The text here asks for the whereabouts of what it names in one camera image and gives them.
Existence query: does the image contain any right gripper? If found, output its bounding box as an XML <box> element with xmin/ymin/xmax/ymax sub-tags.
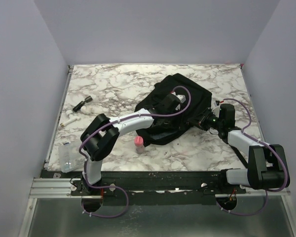
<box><xmin>187</xmin><ymin>108</ymin><xmax>223</xmax><ymax>132</ymax></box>

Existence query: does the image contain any black backpack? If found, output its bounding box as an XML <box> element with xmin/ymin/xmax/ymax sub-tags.
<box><xmin>135</xmin><ymin>73</ymin><xmax>212</xmax><ymax>147</ymax></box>

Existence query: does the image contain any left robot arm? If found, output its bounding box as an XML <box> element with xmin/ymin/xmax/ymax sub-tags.
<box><xmin>79</xmin><ymin>92</ymin><xmax>186</xmax><ymax>195</ymax></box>

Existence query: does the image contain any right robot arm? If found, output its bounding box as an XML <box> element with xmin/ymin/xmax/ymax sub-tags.
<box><xmin>189</xmin><ymin>103</ymin><xmax>290</xmax><ymax>194</ymax></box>

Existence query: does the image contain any pink lidded bottle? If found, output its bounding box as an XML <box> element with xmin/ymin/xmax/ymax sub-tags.
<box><xmin>134</xmin><ymin>136</ymin><xmax>145</xmax><ymax>154</ymax></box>

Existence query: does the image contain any black cylinder tool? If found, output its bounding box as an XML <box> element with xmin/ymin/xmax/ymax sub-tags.
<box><xmin>72</xmin><ymin>96</ymin><xmax>93</xmax><ymax>113</ymax></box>

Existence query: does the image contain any white pipe fitting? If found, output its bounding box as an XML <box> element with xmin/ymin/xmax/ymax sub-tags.
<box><xmin>59</xmin><ymin>106</ymin><xmax>93</xmax><ymax>129</ymax></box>

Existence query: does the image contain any clear plastic box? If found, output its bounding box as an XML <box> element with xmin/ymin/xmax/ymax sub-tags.
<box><xmin>58</xmin><ymin>140</ymin><xmax>85</xmax><ymax>173</ymax></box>

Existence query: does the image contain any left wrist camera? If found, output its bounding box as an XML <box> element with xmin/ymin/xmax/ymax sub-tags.
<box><xmin>171</xmin><ymin>91</ymin><xmax>186</xmax><ymax>111</ymax></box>

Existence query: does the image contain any black mounting rail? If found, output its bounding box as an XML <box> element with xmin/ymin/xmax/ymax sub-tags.
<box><xmin>39</xmin><ymin>170</ymin><xmax>246</xmax><ymax>209</ymax></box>

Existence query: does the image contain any aluminium frame rail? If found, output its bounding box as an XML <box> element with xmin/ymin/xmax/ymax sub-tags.
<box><xmin>29</xmin><ymin>178</ymin><xmax>81</xmax><ymax>198</ymax></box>

